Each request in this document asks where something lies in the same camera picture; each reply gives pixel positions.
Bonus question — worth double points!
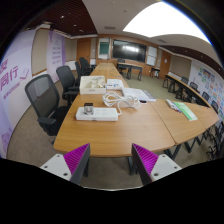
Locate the white coiled power cable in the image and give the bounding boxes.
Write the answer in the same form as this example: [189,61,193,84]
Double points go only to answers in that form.
[102,90,142,116]

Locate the wooden desk with black legs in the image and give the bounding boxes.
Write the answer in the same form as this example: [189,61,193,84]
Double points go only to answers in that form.
[116,62,144,82]

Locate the row of black office chairs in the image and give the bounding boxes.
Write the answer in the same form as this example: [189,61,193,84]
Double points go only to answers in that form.
[74,56,96,81]

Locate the flat white blue-printed package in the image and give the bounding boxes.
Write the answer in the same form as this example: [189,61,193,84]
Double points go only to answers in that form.
[105,78,125,91]

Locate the large black wall screen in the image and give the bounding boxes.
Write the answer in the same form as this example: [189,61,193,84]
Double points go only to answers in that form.
[112,39,148,63]

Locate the large bright ceiling light panel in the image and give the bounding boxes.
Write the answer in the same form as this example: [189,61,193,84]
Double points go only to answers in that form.
[122,1,212,44]

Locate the colourful wall posters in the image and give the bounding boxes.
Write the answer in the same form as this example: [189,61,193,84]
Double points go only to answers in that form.
[191,63,224,121]

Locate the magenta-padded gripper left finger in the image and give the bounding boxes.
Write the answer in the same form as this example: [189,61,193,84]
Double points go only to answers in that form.
[39,143,91,185]

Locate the black mesh office chair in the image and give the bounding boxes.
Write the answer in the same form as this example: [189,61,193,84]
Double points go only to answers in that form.
[24,73,69,138]
[55,65,81,106]

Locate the wooden door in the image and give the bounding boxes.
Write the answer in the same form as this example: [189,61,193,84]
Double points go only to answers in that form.
[159,49,173,80]
[76,38,92,64]

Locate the white wall board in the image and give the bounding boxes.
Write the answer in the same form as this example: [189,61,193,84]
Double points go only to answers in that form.
[146,45,158,67]

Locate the narrow purple wall banner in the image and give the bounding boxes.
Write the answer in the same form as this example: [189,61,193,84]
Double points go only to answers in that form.
[45,30,67,83]

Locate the black chair at desk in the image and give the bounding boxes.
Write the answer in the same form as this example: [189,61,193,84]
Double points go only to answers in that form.
[117,58,128,76]

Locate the white power strip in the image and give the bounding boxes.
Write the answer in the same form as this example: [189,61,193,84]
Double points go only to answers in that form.
[75,106,119,122]

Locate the white marker pen pack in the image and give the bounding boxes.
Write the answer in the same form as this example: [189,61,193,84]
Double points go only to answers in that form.
[165,98,182,114]

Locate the green and white booklet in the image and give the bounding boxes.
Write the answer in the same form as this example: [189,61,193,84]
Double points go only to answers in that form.
[173,101,199,122]

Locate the group of black chairs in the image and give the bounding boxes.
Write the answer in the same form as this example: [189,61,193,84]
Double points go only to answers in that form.
[179,76,224,161]

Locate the large purple wall banner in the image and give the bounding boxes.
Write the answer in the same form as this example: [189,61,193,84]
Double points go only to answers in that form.
[0,29,37,159]

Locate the long wooden desk row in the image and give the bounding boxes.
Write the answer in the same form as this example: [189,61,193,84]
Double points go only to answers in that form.
[162,73,214,108]

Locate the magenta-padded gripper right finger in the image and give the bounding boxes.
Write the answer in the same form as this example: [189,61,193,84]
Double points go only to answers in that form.
[130,143,183,186]

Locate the white open cardboard box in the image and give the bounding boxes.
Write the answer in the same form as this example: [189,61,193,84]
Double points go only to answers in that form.
[79,75,107,96]

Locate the green framed wall board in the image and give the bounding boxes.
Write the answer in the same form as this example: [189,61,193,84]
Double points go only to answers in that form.
[97,37,111,61]

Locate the thick white book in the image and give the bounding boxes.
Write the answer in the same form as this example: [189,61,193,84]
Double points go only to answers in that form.
[121,87,157,103]

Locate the small dark side table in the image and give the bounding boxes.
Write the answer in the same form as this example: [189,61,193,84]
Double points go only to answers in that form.
[149,66,162,80]

